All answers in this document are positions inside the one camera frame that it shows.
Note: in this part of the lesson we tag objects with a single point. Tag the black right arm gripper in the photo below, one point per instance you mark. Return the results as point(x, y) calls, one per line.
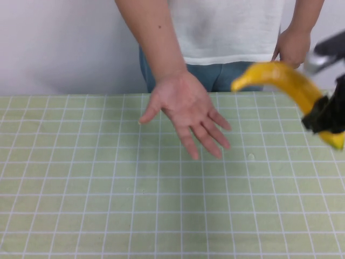
point(340, 105)

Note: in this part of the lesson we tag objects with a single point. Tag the yellow banana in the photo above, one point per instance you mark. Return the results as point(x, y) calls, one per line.
point(285, 78)

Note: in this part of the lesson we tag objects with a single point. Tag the person's left forearm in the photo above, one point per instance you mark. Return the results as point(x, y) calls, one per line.
point(304, 16)

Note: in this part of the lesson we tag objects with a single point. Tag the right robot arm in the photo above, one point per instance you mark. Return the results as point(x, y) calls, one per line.
point(326, 51)

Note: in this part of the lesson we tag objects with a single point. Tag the person's right forearm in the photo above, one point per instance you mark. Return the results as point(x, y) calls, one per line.
point(151, 35)

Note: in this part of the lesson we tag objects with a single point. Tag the person's left hand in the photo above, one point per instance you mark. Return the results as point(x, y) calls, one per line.
point(293, 48)

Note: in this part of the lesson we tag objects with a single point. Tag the person's right hand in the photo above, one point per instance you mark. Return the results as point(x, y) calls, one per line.
point(183, 99)

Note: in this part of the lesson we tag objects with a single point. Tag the blue jeans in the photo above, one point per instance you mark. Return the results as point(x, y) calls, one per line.
point(229, 75)

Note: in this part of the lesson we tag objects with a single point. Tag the white t-shirt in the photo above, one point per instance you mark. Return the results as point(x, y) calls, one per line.
point(229, 29)

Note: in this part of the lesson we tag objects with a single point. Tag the green checked tablecloth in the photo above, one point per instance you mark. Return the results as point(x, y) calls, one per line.
point(134, 189)

